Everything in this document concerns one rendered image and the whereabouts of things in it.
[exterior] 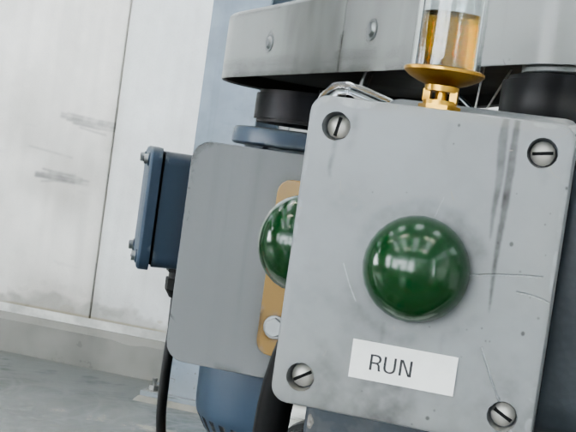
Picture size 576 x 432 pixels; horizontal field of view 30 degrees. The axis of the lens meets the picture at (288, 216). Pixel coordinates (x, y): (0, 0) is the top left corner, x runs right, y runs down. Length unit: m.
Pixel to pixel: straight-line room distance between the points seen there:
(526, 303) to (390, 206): 0.05
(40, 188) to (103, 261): 0.56
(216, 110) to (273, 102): 4.56
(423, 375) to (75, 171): 5.89
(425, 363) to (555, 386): 0.06
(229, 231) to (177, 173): 0.06
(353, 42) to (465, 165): 0.34
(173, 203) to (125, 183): 5.24
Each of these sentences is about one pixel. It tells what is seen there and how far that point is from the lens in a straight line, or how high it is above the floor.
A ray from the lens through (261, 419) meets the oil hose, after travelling 0.39.
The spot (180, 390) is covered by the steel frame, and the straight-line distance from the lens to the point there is 5.51.
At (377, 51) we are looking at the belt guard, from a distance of 0.61.
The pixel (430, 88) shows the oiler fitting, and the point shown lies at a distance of 0.38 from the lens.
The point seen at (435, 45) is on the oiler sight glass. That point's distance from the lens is 0.38.
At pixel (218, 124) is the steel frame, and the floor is 1.43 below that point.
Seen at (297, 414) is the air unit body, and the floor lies 1.18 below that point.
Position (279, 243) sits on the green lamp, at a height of 1.28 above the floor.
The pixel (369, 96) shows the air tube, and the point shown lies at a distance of 0.46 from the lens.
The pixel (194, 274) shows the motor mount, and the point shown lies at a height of 1.22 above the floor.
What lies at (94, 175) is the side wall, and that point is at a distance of 6.12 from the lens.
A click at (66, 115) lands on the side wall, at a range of 6.21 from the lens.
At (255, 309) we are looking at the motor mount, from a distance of 0.77.
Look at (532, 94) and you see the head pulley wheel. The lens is 0.47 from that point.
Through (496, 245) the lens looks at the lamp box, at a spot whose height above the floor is 1.29.
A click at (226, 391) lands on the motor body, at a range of 0.83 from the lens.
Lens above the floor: 1.31
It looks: 3 degrees down
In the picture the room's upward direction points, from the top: 8 degrees clockwise
